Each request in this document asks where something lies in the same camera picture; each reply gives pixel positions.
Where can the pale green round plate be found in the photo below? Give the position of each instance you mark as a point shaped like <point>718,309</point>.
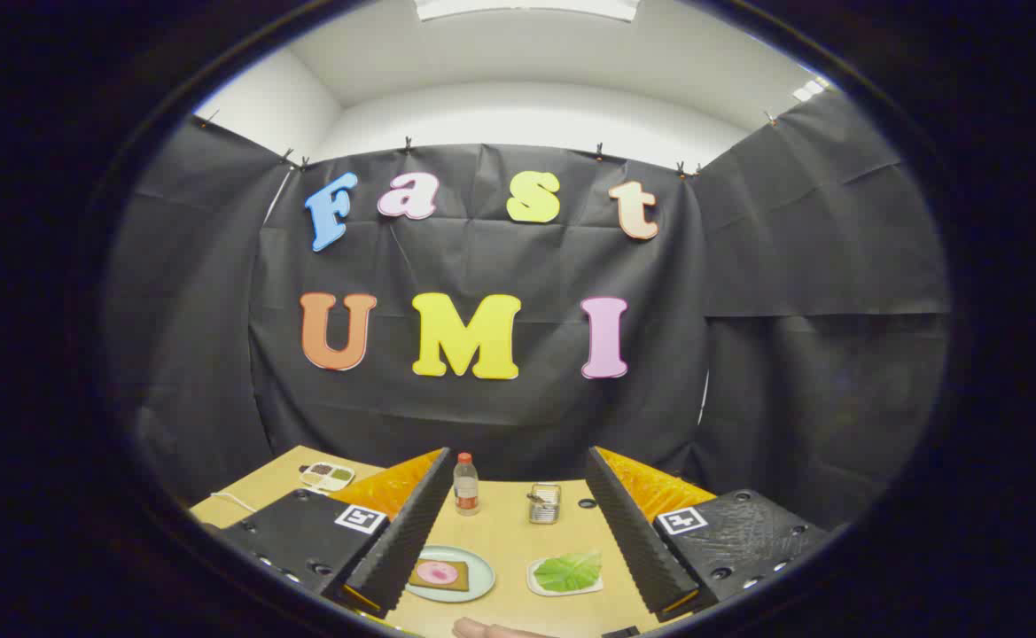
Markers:
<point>479,576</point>

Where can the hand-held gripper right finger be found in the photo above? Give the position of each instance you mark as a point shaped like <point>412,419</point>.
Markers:
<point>642,549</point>

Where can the pink ham slice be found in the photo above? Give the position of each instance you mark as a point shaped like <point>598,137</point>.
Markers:
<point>436,572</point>

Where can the green lettuce leaf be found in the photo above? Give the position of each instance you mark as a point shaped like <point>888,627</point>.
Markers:
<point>566,571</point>

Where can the white divided condiment dish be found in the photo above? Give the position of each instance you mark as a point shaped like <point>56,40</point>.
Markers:
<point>327,477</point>

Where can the ceiling light panel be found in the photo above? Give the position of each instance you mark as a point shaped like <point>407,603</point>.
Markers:
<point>526,7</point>

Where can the clear bottle with orange cap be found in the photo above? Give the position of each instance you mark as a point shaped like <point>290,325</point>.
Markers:
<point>466,492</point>

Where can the white square plate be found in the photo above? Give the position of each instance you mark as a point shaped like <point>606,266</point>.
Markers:
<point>537,588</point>

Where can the light brown bread slice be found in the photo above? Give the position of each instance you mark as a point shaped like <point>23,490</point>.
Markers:
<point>463,573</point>

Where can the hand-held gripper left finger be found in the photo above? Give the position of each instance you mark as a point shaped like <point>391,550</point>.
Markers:
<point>398,549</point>

